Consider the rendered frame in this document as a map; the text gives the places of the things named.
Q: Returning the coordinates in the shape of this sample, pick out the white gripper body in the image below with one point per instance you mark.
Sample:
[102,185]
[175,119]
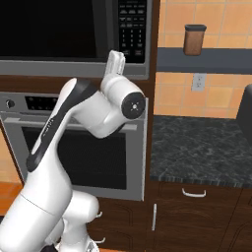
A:
[115,62]

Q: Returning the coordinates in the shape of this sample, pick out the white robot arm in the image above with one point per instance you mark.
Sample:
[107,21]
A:
[49,183]

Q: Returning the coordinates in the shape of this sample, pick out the black and silver microwave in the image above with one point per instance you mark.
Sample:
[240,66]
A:
[65,67]

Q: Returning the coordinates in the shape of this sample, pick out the dark wood cupboard door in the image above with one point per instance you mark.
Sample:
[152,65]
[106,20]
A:
[190,229]
[241,226]

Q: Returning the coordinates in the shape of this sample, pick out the dark wood tall cabinet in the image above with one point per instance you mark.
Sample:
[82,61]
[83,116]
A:
[151,98]

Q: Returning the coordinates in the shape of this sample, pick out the brown jar with black lid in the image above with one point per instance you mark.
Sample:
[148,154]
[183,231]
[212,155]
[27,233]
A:
[194,39]

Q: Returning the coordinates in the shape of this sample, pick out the stainless steel oven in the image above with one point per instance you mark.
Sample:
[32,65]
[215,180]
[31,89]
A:
[98,167]

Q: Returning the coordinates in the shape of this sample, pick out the black oven knob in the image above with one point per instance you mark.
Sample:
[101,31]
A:
[10,103]

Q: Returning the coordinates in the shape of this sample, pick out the dark grey appliance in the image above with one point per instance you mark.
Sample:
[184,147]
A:
[245,114]

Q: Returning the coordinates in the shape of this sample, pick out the dark wood drawer under oven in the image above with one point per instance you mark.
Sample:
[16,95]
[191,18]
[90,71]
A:
[124,223]

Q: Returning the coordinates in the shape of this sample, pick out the dark wood drawer front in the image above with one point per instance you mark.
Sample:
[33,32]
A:
[216,197]

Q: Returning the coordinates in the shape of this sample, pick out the white wall outlet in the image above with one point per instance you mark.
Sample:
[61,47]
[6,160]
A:
[198,82]

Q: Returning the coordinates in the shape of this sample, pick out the dark grey wall shelf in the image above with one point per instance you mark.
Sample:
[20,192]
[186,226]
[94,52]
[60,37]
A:
[210,60]

